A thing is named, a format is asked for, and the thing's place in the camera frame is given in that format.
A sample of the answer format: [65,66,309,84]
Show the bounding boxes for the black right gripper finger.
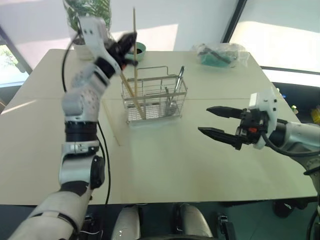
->
[205,105,243,119]
[197,126,243,151]

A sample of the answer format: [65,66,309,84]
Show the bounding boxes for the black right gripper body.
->
[235,108,270,146]

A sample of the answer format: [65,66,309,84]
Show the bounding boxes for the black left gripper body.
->
[107,41,128,70]

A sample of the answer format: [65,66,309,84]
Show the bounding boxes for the wooden chopstick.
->
[132,6,140,99]
[120,71,146,121]

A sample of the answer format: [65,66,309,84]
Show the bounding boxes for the metal spoon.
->
[164,65,186,117]

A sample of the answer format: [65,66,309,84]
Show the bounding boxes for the green bowl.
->
[124,41,147,62]

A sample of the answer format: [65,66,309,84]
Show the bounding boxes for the white plant pot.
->
[73,37,95,61]

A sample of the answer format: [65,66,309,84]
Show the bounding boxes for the green leafy plant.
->
[63,0,112,39]

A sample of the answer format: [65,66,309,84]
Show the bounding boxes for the clear plastic bag with items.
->
[190,42,250,69]

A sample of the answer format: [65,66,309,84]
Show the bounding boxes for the yellow background item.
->
[309,104,320,125]

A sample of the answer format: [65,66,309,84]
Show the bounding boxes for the silver rounded robot leg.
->
[172,202,214,240]
[110,204,141,240]

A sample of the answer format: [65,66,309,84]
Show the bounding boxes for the black chair base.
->
[272,197,310,219]

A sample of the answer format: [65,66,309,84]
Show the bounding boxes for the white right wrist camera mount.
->
[248,87,279,150]

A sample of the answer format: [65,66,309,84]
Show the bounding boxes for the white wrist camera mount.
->
[248,87,279,150]
[79,16,111,60]

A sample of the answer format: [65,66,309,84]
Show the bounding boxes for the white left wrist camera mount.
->
[79,16,111,60]

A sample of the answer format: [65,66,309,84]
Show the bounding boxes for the wire cutlery basket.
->
[121,65,189,125]

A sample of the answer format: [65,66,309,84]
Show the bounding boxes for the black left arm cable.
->
[61,29,112,206]

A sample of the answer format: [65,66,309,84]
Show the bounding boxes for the black window frame post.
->
[219,0,248,44]

